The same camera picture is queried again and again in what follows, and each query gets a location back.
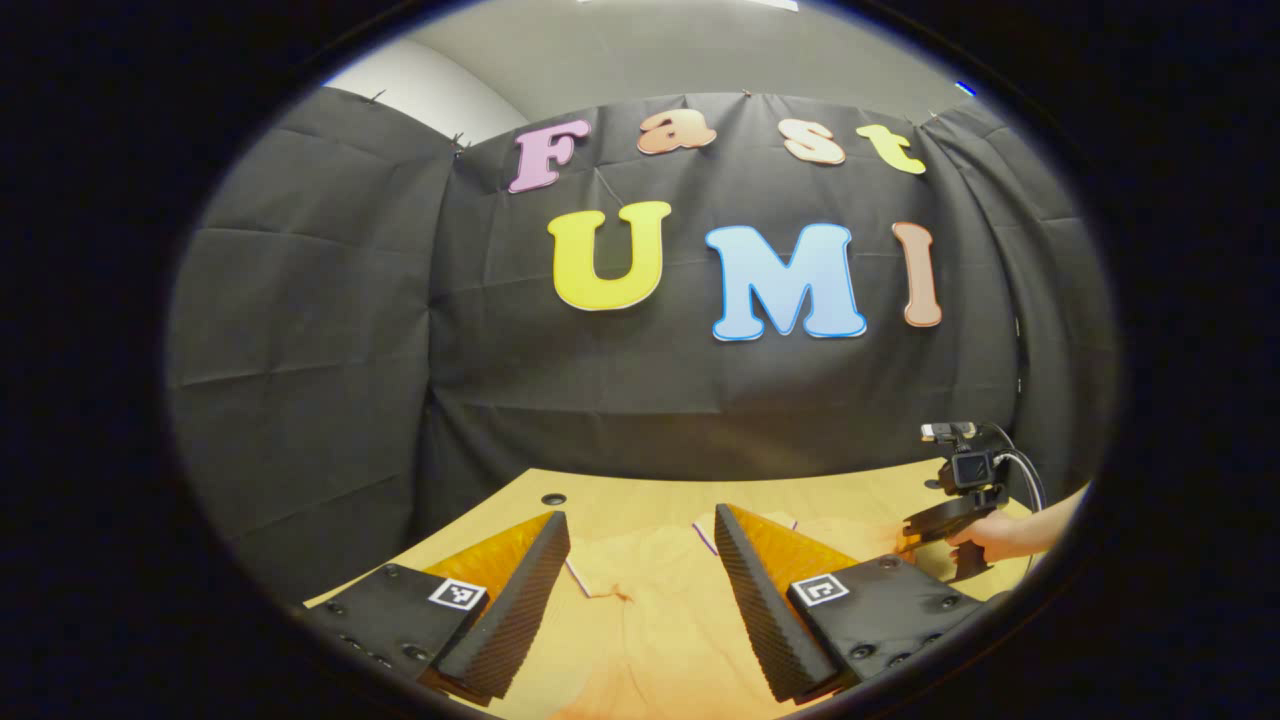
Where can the white ceiling light panel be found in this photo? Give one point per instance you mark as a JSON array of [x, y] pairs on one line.
[[690, 3]]

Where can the orange T-shirt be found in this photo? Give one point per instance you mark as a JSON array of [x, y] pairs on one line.
[[660, 620]]

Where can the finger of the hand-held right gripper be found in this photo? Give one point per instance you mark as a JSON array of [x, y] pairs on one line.
[[925, 525]]

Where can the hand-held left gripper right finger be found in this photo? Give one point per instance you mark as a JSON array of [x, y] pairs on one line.
[[760, 610]]

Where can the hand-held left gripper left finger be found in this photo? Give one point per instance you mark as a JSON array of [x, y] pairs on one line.
[[510, 620]]

